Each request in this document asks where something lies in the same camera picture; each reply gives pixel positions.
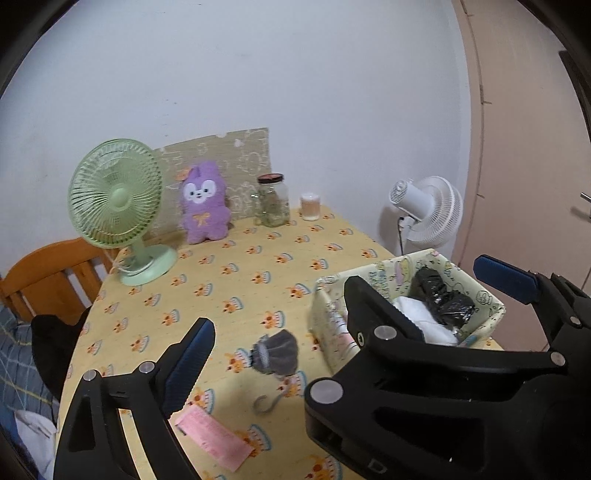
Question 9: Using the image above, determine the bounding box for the green desk fan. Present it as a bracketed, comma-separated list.
[68, 138, 177, 287]

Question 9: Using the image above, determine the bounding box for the white cloth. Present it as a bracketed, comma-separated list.
[14, 408, 58, 480]

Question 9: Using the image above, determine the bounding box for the clear cotton swab container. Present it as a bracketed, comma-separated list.
[299, 192, 321, 221]

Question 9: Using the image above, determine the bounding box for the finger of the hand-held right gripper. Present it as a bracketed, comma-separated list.
[305, 275, 568, 480]
[473, 255, 591, 344]

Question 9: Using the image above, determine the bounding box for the grey drawstring pouch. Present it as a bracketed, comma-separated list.
[249, 329, 300, 415]

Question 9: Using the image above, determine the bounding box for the wooden chair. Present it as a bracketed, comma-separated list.
[0, 239, 118, 326]

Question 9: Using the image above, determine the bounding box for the beige door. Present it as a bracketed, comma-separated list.
[452, 0, 591, 296]

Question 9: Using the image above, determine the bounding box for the beige patterned cushion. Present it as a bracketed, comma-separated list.
[152, 128, 270, 236]

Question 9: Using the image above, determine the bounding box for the pink packet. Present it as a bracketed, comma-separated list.
[168, 406, 254, 472]

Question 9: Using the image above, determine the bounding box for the purple plush rabbit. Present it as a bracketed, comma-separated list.
[179, 161, 232, 244]

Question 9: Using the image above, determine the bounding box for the glass jar with black lid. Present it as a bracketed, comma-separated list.
[255, 173, 291, 228]

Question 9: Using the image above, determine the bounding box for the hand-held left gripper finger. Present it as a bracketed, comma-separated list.
[54, 318, 216, 480]

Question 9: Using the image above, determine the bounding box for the blue plaid bedding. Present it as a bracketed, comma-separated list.
[0, 305, 61, 416]

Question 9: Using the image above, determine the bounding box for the white folded towel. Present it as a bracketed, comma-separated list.
[392, 295, 459, 346]

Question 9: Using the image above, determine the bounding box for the black plastic bag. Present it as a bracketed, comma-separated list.
[411, 267, 476, 328]

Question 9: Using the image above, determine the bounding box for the black cloth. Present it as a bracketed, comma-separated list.
[31, 314, 90, 398]

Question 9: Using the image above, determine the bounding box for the yellow printed storage box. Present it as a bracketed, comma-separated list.
[308, 248, 506, 374]

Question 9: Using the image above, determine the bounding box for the white standing fan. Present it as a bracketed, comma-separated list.
[381, 176, 464, 256]

